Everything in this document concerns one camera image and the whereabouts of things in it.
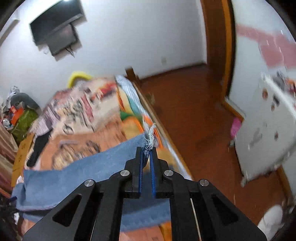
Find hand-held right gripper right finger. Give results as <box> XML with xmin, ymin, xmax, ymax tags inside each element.
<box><xmin>149</xmin><ymin>148</ymin><xmax>267</xmax><ymax>241</ymax></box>

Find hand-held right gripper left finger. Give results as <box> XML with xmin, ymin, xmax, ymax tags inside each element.
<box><xmin>22</xmin><ymin>147</ymin><xmax>143</xmax><ymax>241</ymax></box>

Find blue denim pants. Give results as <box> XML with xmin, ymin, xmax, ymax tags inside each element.
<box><xmin>10</xmin><ymin>133</ymin><xmax>173</xmax><ymax>232</ymax></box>

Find printed newspaper-pattern blanket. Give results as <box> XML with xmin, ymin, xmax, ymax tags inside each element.
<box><xmin>17</xmin><ymin>75</ymin><xmax>193</xmax><ymax>241</ymax></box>

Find colourful bed sheet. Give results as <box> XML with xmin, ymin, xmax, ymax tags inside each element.
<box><xmin>116</xmin><ymin>75</ymin><xmax>162</xmax><ymax>149</ymax></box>

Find pink item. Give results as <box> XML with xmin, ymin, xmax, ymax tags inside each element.
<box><xmin>230</xmin><ymin>117</ymin><xmax>242</xmax><ymax>139</ymax></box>

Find black cloth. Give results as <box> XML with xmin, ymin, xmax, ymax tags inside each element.
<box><xmin>26</xmin><ymin>132</ymin><xmax>51</xmax><ymax>167</ymax></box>

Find yellow plastic item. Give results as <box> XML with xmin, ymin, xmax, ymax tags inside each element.
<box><xmin>67</xmin><ymin>71</ymin><xmax>92</xmax><ymax>88</ymax></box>

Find white cabinet with stickers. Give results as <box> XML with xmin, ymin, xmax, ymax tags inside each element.
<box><xmin>233</xmin><ymin>74</ymin><xmax>296</xmax><ymax>181</ymax></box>

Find brown cardboard box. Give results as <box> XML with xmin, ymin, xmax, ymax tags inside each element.
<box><xmin>11</xmin><ymin>133</ymin><xmax>35</xmax><ymax>186</ymax></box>

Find green bag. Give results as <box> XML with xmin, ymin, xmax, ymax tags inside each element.
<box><xmin>11</xmin><ymin>109</ymin><xmax>38</xmax><ymax>142</ymax></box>

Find white round object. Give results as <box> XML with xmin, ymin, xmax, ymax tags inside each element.
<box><xmin>257</xmin><ymin>205</ymin><xmax>285</xmax><ymax>237</ymax></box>

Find orange box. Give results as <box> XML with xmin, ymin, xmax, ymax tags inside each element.
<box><xmin>10</xmin><ymin>107</ymin><xmax>25</xmax><ymax>124</ymax></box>

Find striped brown curtain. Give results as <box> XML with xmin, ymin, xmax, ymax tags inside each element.
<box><xmin>0</xmin><ymin>123</ymin><xmax>19</xmax><ymax>197</ymax></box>

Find grey cloth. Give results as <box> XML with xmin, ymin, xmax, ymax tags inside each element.
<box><xmin>10</xmin><ymin>93</ymin><xmax>41</xmax><ymax>109</ymax></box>

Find crumpled silver wrapping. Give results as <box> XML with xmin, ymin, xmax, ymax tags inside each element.
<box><xmin>1</xmin><ymin>86</ymin><xmax>21</xmax><ymax>114</ymax></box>

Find wooden door frame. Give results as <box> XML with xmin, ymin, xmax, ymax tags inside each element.
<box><xmin>200</xmin><ymin>0</ymin><xmax>245</xmax><ymax>121</ymax></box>

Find black wall television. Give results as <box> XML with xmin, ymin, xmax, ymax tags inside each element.
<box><xmin>29</xmin><ymin>0</ymin><xmax>88</xmax><ymax>56</ymax></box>

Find pink wall decoration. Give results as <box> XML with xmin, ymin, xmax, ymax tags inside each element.
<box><xmin>236</xmin><ymin>23</ymin><xmax>296</xmax><ymax>70</ymax></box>

